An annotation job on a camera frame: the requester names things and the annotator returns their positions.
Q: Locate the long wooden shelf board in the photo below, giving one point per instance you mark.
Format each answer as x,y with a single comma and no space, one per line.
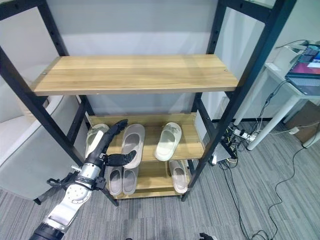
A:
135,75

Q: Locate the flat white floor device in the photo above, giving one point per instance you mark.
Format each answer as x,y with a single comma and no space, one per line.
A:
221,152

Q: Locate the white table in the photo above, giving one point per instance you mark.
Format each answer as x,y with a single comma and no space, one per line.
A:
275,75

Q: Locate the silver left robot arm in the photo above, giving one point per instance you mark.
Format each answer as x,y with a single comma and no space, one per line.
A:
75,195

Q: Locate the cream slipper with ornament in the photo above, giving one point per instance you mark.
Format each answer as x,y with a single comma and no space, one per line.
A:
90,140
168,142

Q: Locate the wooden shelf board with rim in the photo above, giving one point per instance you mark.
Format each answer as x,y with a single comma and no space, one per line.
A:
150,147

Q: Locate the brown cardboard box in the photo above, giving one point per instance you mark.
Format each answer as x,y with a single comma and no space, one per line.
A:
303,120

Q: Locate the white power strip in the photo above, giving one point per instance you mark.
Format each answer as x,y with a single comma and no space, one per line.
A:
246,135

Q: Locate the large beige slipper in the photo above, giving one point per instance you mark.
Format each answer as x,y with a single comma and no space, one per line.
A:
133,140

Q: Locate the black metal rack frame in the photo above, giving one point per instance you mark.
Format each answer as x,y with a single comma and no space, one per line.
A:
22,87

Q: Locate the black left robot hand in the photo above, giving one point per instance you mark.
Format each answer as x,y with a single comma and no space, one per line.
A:
98,142

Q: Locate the low wooden shelf board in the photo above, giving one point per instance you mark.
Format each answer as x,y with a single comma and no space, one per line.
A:
152,180

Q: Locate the open laptop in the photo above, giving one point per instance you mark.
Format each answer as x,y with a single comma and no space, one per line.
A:
306,75

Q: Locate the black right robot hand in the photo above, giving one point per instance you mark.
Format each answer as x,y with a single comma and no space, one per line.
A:
205,236

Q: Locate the white box on table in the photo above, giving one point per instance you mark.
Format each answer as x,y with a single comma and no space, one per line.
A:
287,53

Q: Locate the grey upholstered armchair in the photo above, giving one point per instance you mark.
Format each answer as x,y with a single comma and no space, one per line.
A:
30,155

